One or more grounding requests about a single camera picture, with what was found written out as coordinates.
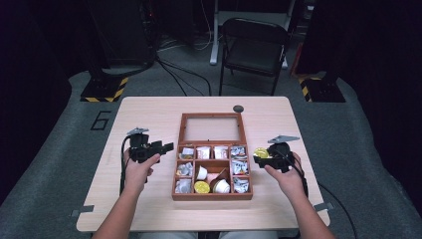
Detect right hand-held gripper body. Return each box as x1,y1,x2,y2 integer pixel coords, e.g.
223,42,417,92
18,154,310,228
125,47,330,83
265,134,301,174

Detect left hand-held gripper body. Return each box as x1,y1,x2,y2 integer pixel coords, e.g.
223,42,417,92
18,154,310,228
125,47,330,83
126,126,164,164

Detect yellow lid capsule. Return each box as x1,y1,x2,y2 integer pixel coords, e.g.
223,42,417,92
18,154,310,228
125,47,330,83
253,146,271,160
193,180,211,195

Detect brown wooden compartment box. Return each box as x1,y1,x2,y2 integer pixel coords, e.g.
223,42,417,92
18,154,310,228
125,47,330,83
171,113,254,202

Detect person's left hand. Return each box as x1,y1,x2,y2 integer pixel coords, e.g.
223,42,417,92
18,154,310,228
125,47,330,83
122,148,161,194

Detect person's right hand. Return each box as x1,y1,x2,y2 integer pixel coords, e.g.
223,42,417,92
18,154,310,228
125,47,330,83
264,151,309,200

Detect silver foil packet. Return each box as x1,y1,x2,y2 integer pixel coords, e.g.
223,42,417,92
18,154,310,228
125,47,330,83
175,161,194,177
179,146,195,160
174,178,193,194

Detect patterned white packet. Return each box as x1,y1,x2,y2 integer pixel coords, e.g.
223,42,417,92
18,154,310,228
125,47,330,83
231,159,249,176
233,177,250,194
230,145,247,159

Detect white red packet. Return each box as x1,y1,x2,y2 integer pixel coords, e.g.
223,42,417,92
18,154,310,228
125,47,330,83
214,145,229,159
196,146,211,160

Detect white capsule cup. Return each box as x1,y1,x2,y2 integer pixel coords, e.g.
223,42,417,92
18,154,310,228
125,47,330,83
195,165,209,181
212,178,231,194

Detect grey tape piece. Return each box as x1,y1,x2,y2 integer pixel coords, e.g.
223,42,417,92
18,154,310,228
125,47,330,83
313,201,335,213
70,204,96,218

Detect black yellow striped stand base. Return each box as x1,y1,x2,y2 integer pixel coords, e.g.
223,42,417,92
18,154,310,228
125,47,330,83
80,76,129,104
298,76,346,104

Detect person's light trousers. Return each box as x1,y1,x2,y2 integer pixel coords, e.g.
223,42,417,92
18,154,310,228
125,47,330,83
136,230,279,239

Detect black folding chair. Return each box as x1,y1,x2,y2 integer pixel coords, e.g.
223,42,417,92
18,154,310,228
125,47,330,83
218,17,290,97

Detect black equipment cabinet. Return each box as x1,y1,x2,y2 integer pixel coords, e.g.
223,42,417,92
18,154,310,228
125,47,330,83
87,0,157,69

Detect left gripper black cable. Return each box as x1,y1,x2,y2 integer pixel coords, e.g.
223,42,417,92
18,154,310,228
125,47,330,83
118,133,132,196

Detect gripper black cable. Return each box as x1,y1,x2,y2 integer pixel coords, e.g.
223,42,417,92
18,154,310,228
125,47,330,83
274,148,358,239
118,133,132,196

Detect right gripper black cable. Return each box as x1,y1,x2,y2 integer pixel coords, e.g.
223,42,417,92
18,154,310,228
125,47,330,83
274,148,358,239

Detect black floor cables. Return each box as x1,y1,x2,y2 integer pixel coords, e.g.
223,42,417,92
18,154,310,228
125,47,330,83
154,54,213,98

